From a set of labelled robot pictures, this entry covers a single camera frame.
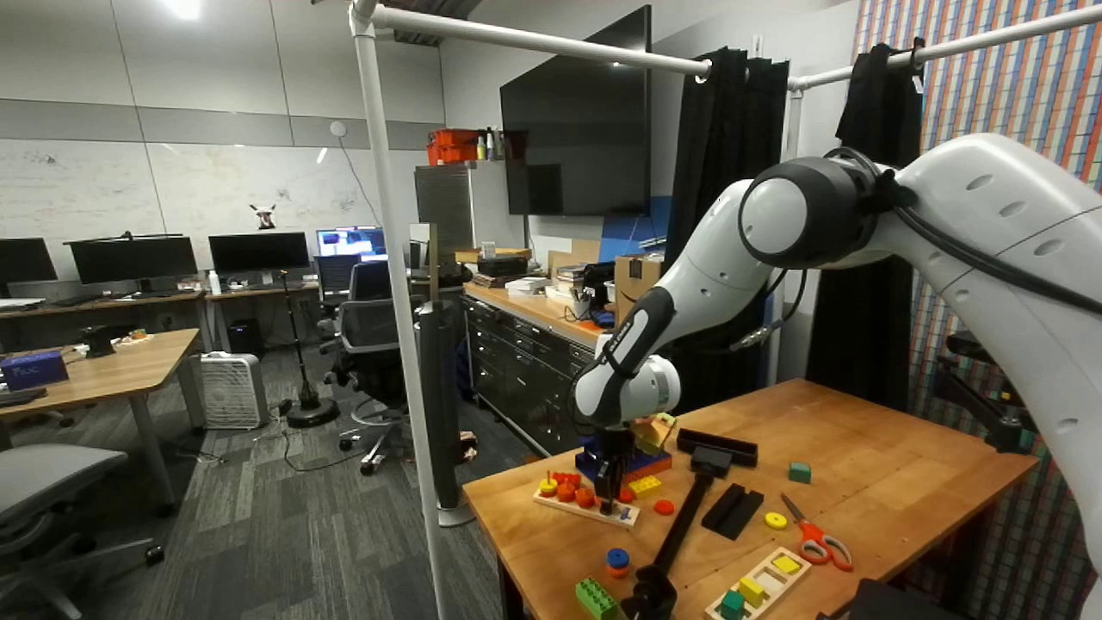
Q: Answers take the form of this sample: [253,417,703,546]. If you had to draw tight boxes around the black office chair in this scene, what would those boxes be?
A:
[331,259,418,474]

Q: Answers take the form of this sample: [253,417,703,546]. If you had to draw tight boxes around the long wooden desk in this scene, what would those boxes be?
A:
[0,285,323,349]

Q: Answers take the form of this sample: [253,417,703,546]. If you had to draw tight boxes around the white vertical frame pole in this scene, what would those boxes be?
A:
[344,0,453,620]

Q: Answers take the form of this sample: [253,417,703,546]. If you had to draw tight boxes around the grey office chair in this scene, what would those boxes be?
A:
[0,442,165,620]

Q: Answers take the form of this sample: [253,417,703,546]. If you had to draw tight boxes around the colourful toy block set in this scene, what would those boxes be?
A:
[703,543,812,620]

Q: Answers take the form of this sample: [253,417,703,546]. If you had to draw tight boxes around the cardboard box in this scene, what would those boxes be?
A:
[612,252,669,301]

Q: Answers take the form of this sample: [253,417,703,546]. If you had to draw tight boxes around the orange grey handled scissors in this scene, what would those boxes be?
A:
[777,491,857,576]

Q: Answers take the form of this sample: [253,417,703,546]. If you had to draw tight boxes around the orange storage box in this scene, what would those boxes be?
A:
[427,126,482,172]

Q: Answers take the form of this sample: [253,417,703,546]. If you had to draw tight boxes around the black rectangular block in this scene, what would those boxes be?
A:
[700,481,767,543]

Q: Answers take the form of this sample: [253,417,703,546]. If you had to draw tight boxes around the dark computer monitor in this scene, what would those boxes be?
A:
[0,235,58,285]
[66,235,198,285]
[205,230,314,276]

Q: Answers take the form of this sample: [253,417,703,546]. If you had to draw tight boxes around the green toy brick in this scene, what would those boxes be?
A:
[573,576,624,620]

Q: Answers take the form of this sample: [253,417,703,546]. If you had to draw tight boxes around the wooden office desk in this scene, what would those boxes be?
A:
[0,326,204,518]

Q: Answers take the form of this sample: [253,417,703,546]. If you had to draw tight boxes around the black floor stand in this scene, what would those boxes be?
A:
[280,273,339,431]

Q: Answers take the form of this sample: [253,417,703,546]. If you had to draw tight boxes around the yellow wooden toy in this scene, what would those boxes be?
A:
[635,408,683,454]

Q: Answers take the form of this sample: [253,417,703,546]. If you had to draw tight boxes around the large wall television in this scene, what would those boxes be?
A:
[500,2,653,220]

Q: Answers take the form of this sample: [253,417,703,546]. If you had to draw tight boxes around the white horizontal frame pole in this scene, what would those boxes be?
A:
[789,2,1102,91]
[366,0,716,82]

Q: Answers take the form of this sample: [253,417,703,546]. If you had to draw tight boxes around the blue box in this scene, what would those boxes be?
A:
[0,349,73,392]

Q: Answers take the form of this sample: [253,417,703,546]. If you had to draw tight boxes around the white waste bin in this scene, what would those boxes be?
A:
[195,349,269,434]

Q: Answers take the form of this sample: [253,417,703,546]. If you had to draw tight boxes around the dark drawer cabinet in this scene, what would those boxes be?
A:
[461,279,612,458]

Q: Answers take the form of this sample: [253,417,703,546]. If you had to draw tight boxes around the black pole with clamp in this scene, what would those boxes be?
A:
[616,444,738,620]

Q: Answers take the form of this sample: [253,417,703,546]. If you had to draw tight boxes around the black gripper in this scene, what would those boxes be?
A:
[587,420,644,490]

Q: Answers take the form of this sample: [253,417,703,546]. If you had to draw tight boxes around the black curtain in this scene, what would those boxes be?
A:
[664,44,791,408]
[802,41,925,408]

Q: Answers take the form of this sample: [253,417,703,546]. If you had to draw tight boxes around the lit computer monitor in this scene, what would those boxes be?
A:
[314,220,389,261]

